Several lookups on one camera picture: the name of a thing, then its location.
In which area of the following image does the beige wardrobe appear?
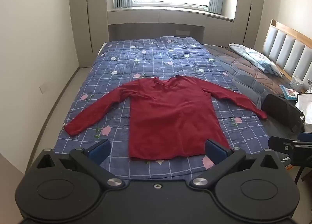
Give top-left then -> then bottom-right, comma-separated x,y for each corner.
230,0 -> 267,46
69,0 -> 109,68

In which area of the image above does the floral packet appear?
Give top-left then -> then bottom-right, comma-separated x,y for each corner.
280,85 -> 298,99

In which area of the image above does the blue checked floral quilt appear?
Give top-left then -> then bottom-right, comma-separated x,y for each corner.
52,36 -> 271,181

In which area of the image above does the red long-sleeved shirt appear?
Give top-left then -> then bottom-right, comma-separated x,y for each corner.
64,75 -> 269,161

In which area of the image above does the grey padded wooden headboard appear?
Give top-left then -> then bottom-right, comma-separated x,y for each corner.
262,19 -> 312,85

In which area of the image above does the beige window-sill cabinet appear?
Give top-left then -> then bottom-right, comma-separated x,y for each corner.
107,5 -> 234,43

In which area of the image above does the grey-brown quilted bedspread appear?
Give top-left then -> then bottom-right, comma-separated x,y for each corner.
203,44 -> 305,148

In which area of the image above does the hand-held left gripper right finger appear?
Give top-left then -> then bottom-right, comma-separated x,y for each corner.
190,139 -> 281,189

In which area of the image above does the white paper bag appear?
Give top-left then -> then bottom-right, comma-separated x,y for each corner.
295,92 -> 312,132

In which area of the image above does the clear plastic bag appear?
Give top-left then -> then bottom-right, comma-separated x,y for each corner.
291,76 -> 305,92

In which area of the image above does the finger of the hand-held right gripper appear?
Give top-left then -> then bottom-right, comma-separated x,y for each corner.
268,136 -> 303,153
298,132 -> 312,143

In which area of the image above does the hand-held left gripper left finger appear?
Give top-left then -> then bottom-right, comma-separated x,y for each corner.
36,139 -> 125,189

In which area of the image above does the floral pillow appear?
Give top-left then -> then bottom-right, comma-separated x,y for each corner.
229,43 -> 283,78

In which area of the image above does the black bag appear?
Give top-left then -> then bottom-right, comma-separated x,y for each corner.
262,94 -> 305,133

